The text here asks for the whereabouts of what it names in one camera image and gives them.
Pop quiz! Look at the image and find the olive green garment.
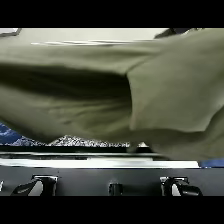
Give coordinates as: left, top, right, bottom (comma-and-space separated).
0, 27, 224, 162

